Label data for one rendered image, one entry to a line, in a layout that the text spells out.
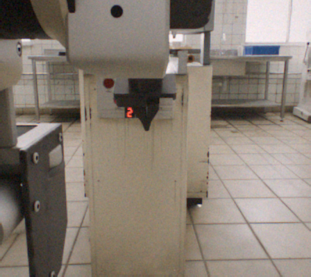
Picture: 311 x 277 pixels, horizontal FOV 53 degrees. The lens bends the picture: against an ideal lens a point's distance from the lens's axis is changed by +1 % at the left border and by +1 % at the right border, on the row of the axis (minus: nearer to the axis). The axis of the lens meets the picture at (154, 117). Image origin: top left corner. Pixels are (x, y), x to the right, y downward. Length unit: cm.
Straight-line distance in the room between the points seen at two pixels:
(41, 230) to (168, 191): 80
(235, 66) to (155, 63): 425
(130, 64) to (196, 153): 164
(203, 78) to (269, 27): 368
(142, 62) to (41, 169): 19
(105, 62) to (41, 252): 22
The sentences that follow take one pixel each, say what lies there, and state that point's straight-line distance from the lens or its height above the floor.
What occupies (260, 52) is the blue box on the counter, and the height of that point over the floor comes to 93.
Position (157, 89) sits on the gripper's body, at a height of 84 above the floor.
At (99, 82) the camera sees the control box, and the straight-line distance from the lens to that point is 98.
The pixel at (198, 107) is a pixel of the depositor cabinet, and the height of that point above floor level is 61.
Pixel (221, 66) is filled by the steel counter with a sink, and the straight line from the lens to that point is 435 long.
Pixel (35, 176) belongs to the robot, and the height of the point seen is 79.
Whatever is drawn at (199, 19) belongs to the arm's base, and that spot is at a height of 92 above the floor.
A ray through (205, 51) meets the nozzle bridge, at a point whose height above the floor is 91.
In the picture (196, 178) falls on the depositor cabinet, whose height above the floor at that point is 21.
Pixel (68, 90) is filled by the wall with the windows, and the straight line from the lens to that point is 499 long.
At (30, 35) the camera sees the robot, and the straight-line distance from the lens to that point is 22.
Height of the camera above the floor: 90
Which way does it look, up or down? 11 degrees down
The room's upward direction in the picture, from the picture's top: straight up
